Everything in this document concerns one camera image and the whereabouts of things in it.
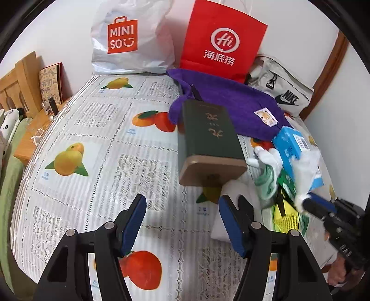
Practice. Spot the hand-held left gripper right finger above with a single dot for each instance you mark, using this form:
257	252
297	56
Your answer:
231	228

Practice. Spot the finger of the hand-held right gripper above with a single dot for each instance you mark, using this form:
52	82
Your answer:
315	209
323	200

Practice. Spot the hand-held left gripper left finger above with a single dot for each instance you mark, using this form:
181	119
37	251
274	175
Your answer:
134	222

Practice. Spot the white sock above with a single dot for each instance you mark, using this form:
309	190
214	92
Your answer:
268	159

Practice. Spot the person's right hand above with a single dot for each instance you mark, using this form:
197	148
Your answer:
336	270

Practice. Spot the yellow mesh pouch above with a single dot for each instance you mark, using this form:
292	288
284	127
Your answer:
289	220

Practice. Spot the green snack packet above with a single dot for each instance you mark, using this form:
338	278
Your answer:
286	182

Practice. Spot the white foam block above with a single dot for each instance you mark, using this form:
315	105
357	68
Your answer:
228	188

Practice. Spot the mint green cloth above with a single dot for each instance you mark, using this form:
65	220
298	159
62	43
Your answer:
267	185

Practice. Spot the blue carton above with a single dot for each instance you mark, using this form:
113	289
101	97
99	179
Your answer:
289	144

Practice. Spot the dark green box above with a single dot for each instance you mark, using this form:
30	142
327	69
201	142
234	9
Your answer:
208	136

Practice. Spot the grey sling bag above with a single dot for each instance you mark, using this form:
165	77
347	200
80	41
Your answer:
277	84

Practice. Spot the purple cloth bag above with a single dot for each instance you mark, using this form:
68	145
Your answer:
245	101

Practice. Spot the green blanket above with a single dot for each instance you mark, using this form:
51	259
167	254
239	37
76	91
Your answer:
8	179

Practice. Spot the wooden side table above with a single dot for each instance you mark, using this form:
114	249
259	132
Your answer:
26	144

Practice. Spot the small black bottle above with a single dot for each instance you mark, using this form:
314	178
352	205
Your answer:
53	105

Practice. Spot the spotted white pillow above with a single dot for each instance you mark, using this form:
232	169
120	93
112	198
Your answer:
10	121

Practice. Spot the illustrated book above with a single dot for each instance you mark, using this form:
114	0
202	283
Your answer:
50	84

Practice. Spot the wooden headboard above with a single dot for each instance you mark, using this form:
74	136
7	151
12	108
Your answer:
23	78

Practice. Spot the white plastic shopping bag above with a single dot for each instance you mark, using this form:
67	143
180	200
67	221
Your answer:
130	37

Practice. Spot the red paper bag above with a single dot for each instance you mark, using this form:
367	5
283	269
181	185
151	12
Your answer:
222	40

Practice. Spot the wooden door frame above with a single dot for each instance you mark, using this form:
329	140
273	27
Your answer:
326	75

